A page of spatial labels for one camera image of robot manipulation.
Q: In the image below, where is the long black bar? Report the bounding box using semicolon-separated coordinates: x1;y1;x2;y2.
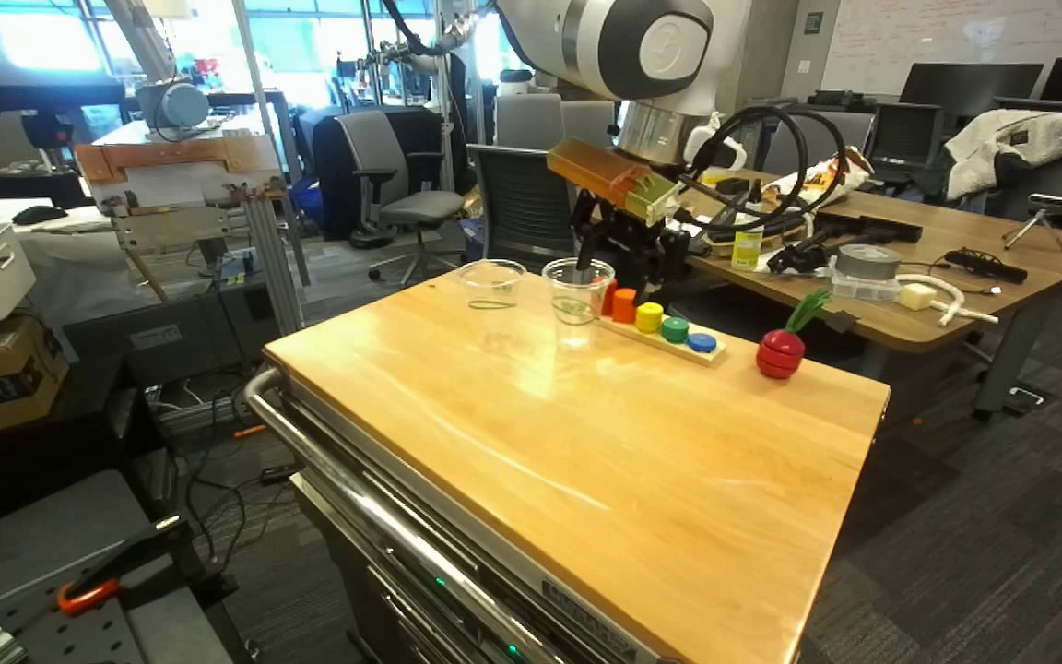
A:
768;213;929;275

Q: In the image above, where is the white jacket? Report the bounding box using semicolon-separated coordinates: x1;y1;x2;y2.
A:
945;108;1062;202

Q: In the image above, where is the wooden butcher block table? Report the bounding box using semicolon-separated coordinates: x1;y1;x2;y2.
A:
241;255;894;664

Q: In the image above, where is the silver cart handle bar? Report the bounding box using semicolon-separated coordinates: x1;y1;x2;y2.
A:
241;365;567;664

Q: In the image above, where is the black perforated mounting table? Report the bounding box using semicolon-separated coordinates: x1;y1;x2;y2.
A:
0;463;241;664

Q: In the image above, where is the orange toy ring stack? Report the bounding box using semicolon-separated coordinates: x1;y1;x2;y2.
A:
610;282;643;329

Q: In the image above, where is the cluttered wooden desk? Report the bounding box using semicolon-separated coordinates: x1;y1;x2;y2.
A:
683;195;1062;419

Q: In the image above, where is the wooden stand with paper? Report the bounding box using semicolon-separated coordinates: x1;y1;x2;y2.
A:
71;126;305;341

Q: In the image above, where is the snack chip bag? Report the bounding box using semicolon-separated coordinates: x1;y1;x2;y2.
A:
755;144;877;213

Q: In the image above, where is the dark office chair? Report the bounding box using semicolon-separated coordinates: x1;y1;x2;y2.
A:
468;144;581;263

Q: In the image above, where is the grey tape roll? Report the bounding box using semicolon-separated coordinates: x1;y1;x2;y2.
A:
833;240;905;291

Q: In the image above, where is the grey office chair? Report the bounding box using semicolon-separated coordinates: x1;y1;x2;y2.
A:
340;108;468;269

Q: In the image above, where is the orange clamp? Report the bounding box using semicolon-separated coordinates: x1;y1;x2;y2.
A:
52;570;131;618

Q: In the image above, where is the white tube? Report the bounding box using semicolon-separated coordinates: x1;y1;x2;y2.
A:
894;269;1002;329

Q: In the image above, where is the grey round device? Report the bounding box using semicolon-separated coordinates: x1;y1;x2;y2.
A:
137;76;218;135

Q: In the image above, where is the red toy apple green stem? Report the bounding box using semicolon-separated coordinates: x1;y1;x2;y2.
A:
753;287;833;382

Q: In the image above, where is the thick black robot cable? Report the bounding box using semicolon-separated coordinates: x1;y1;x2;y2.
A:
677;104;815;244
785;109;855;213

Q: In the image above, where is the orange green wrist camera box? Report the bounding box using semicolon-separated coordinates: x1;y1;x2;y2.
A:
548;135;683;229

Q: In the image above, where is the black computer mouse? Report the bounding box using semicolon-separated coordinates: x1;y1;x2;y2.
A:
13;200;71;229

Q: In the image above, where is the flat black remote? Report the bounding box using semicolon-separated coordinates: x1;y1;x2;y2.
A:
940;248;1034;287

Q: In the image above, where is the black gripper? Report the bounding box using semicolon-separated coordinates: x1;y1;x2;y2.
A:
567;195;694;306

